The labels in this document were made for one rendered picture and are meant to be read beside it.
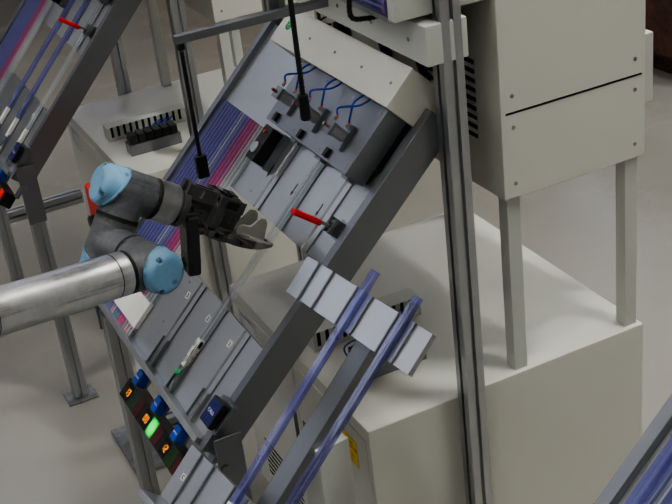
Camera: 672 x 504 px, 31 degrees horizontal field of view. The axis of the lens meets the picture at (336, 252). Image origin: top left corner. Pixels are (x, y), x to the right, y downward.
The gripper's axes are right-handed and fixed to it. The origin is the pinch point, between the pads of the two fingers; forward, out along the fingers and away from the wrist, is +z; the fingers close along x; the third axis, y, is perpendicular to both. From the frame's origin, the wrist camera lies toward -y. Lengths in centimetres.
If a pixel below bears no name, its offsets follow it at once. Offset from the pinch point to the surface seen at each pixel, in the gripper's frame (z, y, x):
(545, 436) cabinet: 68, -16, -21
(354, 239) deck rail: 3.6, 11.0, -21.0
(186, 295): -2.5, -18.0, 14.6
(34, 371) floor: 30, -95, 144
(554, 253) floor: 169, 1, 107
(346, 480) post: 6, -22, -45
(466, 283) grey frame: 27.3, 10.6, -25.1
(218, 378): -3.6, -23.5, -11.1
